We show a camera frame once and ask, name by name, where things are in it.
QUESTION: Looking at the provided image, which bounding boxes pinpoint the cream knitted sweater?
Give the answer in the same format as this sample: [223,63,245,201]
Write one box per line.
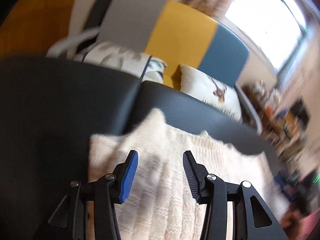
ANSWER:
[88,108,287,239]

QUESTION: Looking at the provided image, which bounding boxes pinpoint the person's right hand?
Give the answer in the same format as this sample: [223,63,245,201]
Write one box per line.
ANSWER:
[280,204,304,229]

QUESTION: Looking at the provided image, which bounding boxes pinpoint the pink ruffled cushion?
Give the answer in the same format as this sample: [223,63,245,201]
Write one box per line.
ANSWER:
[297,210,319,239]

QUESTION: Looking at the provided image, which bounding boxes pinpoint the wooden side desk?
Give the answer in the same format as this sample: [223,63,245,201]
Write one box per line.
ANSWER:
[242,85,305,158]

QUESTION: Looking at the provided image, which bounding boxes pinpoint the black television monitor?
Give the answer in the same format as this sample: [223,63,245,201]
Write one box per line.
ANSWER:
[290,98,310,127]

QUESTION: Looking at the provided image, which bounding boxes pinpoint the white deer print pillow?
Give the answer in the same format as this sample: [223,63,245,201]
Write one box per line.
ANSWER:
[180,64,242,121]

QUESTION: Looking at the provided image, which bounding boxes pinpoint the geometric pattern pillow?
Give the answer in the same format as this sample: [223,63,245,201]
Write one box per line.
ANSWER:
[74,41,167,84]

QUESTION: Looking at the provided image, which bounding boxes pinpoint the grey yellow blue sofa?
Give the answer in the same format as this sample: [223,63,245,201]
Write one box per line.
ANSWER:
[46,0,263,133]

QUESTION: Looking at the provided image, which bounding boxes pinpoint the black rolled mat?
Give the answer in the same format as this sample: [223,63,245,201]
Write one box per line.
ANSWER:
[84,0,112,30]

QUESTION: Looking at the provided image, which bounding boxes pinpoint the window with white frame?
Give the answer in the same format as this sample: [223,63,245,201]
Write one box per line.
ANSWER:
[225,0,308,71]

